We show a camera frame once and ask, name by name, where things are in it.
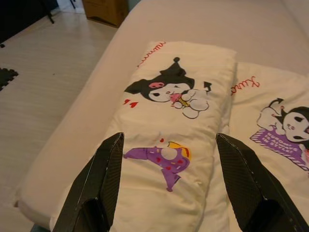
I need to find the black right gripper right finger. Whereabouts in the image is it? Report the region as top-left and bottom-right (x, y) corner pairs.
(215, 132), (302, 232)

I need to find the cream cartoon print blanket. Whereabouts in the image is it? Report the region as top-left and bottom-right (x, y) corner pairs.
(49, 40), (309, 232)

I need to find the bed with beige sheet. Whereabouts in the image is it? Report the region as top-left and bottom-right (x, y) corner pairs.
(15, 0), (309, 232)

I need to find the large black case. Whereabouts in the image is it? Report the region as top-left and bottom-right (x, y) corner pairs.
(0, 0), (44, 43)

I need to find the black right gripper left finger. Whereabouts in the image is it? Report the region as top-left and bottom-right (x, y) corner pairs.
(53, 131), (125, 232)

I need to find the brown wooden cabinet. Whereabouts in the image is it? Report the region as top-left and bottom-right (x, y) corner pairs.
(82, 0), (130, 28)

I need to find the black foam floor mat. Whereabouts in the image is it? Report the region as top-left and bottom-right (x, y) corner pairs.
(0, 67), (19, 91)

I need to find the black tripod stand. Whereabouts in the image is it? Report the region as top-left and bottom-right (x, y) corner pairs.
(43, 0), (55, 24)

